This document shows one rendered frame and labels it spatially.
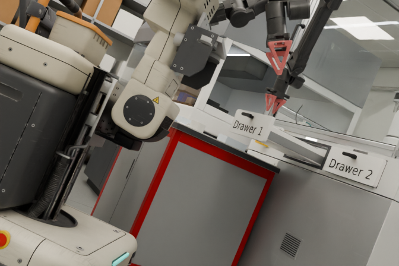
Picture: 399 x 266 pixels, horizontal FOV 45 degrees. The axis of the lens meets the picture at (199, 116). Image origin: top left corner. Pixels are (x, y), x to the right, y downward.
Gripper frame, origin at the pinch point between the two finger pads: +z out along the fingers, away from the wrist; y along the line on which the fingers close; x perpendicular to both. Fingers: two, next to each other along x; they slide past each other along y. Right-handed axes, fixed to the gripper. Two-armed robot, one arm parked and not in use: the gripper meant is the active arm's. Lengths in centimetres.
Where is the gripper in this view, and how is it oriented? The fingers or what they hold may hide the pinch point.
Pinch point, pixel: (271, 110)
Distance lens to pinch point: 220.8
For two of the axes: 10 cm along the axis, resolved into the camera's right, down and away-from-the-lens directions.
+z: -3.7, 9.3, -0.4
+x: -4.2, -1.3, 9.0
